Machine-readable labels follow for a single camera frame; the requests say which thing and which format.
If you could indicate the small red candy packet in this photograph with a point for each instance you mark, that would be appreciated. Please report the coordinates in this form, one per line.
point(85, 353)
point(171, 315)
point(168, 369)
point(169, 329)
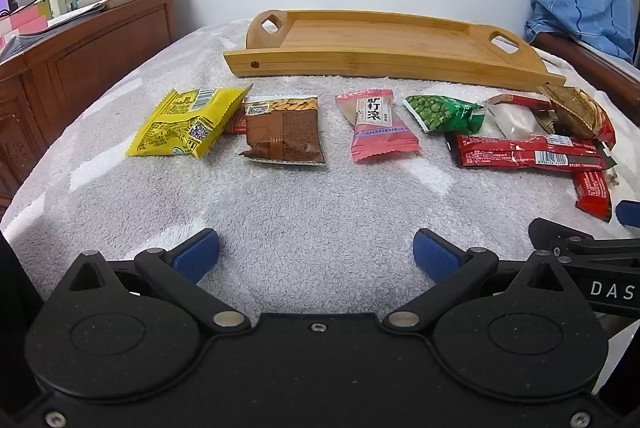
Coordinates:
point(237, 123)

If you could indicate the red gold peanut packet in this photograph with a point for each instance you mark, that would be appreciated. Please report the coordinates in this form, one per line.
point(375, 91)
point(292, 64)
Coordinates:
point(580, 111)

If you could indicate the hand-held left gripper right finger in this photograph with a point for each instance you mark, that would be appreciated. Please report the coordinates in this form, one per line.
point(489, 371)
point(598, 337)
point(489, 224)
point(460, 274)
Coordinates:
point(435, 258)

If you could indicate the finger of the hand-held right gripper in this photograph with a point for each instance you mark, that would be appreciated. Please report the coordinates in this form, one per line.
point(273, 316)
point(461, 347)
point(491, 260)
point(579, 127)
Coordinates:
point(560, 233)
point(630, 214)

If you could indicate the white pastry clear packet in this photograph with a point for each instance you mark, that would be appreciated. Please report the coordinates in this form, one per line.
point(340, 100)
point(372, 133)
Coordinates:
point(515, 123)

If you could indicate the dark wooden bed frame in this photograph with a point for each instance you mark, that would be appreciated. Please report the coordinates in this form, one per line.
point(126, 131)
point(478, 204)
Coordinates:
point(590, 58)

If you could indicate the yellow snack packet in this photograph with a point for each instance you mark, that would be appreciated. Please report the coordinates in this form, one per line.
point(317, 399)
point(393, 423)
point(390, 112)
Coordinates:
point(180, 123)

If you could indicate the long red snack packet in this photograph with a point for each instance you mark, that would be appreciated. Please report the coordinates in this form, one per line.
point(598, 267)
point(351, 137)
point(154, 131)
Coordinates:
point(500, 151)

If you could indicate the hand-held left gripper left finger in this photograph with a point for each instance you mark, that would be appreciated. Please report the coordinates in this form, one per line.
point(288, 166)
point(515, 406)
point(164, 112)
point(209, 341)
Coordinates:
point(195, 255)

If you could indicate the green pea snack packet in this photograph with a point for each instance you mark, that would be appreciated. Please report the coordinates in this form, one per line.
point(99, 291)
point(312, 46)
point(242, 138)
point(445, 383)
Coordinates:
point(440, 113)

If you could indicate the brown wooden cabinet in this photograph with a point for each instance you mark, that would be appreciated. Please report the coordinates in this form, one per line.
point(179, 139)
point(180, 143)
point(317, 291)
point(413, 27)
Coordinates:
point(100, 58)

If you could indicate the pink box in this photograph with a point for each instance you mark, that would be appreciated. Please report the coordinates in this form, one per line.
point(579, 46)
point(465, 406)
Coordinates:
point(22, 21)

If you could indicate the red black coffee sachet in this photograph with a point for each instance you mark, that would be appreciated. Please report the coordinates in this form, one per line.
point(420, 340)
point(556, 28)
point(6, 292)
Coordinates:
point(592, 193)

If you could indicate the brown gold snack packet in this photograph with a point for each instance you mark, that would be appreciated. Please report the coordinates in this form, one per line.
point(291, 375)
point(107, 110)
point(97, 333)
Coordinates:
point(290, 133)

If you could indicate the pink snack packet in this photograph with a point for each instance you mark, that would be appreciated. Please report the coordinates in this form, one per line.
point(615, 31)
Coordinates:
point(375, 128)

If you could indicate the stack of papers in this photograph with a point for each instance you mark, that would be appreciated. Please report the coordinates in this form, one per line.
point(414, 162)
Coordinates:
point(75, 14)

